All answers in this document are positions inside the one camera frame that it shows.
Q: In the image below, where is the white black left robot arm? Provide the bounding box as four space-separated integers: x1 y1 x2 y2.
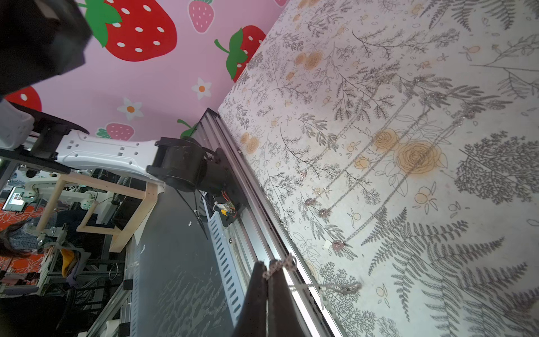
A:
1 1 233 195

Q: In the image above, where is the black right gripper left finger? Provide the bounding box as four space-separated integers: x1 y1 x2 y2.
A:
232 261 268 337

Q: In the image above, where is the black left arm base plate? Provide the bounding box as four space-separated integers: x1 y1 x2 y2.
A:
205 147 247 227

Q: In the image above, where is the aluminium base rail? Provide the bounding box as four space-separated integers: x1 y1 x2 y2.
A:
197 108 343 336

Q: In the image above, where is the light wooden table frame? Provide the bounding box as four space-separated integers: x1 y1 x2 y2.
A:
36 173 164 253

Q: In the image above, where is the white perforated cable duct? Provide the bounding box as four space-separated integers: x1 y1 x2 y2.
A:
203 199 246 327

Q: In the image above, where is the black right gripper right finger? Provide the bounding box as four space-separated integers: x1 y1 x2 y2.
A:
268 260 305 337

